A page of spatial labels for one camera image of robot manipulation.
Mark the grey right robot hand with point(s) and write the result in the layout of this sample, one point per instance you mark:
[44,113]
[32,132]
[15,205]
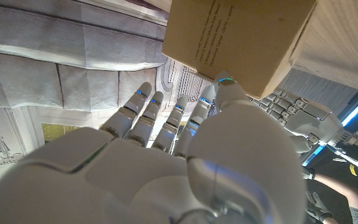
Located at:
[154,180]

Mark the person's bare forearm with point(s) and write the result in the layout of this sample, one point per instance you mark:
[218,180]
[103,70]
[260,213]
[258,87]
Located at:
[337,186]

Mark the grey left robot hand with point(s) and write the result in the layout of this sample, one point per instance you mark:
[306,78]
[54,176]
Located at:
[309,124]

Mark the printed living room backdrop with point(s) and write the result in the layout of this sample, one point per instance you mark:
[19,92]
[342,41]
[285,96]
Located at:
[73,46]

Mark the person's black gloved hand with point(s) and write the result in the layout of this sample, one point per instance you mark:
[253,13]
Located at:
[317,211]

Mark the brown cardboard packing box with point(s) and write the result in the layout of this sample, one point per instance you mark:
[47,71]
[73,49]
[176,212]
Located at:
[247,37]

